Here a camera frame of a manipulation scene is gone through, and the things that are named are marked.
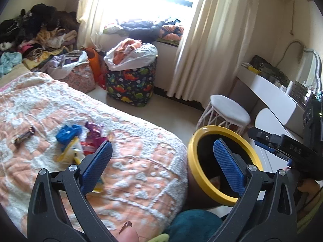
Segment orange white quilted blanket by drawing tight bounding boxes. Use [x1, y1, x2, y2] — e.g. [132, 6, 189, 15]
[0, 72, 188, 240]

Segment blue plastic wrapper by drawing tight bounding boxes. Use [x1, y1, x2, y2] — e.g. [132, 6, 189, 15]
[56, 125, 82, 145]

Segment pile of mixed clothes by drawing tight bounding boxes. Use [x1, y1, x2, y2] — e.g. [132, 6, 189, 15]
[0, 4, 79, 71]

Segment narrow cream curtain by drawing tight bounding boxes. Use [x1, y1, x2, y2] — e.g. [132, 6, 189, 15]
[77, 0, 122, 52]

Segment red pink packet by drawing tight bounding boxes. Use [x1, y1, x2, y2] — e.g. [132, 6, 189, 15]
[81, 136, 108, 155]

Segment orange clothes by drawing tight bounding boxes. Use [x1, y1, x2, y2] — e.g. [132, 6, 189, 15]
[112, 38, 142, 65]

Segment orange dark patterned quilt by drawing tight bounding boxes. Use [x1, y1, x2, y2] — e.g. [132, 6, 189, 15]
[160, 23, 185, 41]

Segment person's right hand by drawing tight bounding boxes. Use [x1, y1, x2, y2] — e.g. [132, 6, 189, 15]
[296, 174, 322, 195]

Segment brown bar wrapper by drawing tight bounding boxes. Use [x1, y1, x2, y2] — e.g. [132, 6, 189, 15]
[14, 126, 36, 147]

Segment floral fabric bag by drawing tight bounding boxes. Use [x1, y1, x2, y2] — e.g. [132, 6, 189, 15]
[59, 63, 96, 94]

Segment person's left hand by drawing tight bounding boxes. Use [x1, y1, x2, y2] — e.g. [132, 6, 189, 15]
[116, 220, 140, 242]

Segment large white plastic bag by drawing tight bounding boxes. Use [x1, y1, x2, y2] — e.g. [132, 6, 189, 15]
[104, 43, 158, 71]

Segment dark puffer jacket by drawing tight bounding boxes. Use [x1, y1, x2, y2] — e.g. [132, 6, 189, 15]
[121, 20, 164, 42]

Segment white vanity desk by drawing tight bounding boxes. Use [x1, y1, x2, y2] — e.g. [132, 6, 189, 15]
[236, 66, 307, 135]

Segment dinosaur print fabric basket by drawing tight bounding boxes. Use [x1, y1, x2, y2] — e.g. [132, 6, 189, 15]
[105, 55, 158, 108]

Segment purple snack wrapper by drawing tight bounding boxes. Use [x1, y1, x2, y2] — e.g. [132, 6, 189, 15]
[84, 121, 103, 137]

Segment orange bag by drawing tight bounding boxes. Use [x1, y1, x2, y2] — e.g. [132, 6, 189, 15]
[82, 47, 107, 89]

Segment dark clear organizer box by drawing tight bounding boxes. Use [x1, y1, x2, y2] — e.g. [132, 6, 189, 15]
[290, 81, 316, 107]

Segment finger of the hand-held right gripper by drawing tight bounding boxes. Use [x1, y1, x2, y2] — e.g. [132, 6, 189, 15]
[254, 141, 294, 162]
[247, 127, 280, 145]

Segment light blue cloth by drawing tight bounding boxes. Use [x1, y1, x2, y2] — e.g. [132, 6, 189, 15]
[0, 52, 23, 77]

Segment yellow rimmed black trash bin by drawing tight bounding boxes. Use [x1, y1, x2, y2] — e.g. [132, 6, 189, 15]
[187, 125, 263, 208]

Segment dark camouflage bag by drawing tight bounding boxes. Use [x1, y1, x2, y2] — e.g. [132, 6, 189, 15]
[250, 55, 290, 87]

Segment teal cushion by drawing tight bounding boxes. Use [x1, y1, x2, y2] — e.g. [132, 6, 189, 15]
[164, 209, 224, 242]

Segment wide cream curtain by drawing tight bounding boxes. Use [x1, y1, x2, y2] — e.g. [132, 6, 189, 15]
[167, 0, 260, 104]

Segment yellow white wrapper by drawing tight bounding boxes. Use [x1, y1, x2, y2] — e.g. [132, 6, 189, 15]
[92, 176, 106, 193]

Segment beige bed sheet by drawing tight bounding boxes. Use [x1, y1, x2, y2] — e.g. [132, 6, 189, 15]
[0, 63, 29, 86]

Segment yellow flat box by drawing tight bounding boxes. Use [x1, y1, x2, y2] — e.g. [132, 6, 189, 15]
[241, 64, 260, 74]

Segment white wire leg stool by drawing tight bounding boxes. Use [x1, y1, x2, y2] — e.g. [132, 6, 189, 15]
[197, 94, 251, 138]

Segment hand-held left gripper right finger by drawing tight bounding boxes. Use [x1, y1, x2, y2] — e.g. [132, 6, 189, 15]
[213, 138, 298, 242]

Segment yellow white packet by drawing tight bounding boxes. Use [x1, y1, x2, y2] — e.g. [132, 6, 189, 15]
[57, 136, 86, 165]

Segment white drawer cabinet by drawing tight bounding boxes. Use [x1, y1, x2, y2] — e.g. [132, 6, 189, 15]
[255, 108, 303, 173]

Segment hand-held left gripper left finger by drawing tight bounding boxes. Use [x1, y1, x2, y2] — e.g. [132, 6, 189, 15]
[26, 140, 119, 242]

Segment dark framed window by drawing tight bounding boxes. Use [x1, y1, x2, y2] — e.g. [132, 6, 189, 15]
[101, 0, 203, 24]

